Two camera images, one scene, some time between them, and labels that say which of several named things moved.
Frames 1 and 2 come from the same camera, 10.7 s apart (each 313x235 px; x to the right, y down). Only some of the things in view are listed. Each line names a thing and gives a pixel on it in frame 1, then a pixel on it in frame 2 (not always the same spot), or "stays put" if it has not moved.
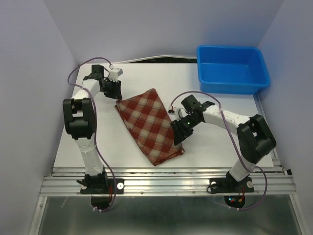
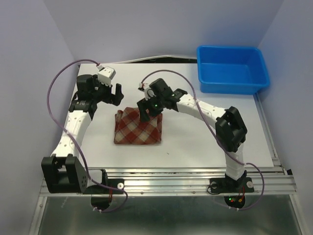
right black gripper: [180, 133] → [144, 105]
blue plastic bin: [231, 70] stays put
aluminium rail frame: [166, 182] stays put
